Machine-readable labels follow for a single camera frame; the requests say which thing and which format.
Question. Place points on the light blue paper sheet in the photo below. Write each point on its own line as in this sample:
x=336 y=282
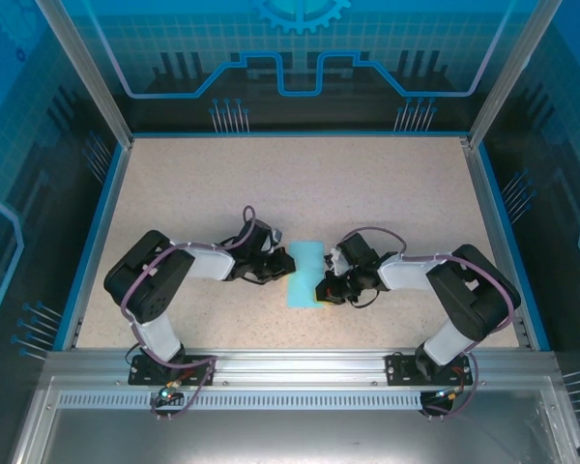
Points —
x=304 y=290

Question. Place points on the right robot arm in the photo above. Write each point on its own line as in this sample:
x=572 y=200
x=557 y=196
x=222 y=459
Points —
x=473 y=290

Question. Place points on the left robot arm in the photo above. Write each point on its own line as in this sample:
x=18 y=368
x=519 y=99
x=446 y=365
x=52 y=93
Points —
x=150 y=285

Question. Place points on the metal tray panel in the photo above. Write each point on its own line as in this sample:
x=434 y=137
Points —
x=295 y=435

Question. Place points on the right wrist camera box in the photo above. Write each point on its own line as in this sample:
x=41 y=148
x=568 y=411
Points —
x=336 y=261

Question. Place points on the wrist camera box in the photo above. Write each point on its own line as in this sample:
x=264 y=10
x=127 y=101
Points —
x=336 y=261
x=276 y=236

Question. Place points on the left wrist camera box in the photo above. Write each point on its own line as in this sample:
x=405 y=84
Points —
x=276 y=236

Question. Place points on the aluminium mounting rail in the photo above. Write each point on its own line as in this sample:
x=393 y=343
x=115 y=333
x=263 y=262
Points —
x=295 y=367

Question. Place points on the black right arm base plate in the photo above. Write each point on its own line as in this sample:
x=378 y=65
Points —
x=397 y=369

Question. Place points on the blue aluminium side frame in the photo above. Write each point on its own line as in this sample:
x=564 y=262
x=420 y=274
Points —
x=505 y=241
x=95 y=241

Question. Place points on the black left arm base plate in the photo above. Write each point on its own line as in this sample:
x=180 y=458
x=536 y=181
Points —
x=136 y=376

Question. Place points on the aluminium corner post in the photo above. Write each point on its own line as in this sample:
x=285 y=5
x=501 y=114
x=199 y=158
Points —
x=505 y=82
x=94 y=82

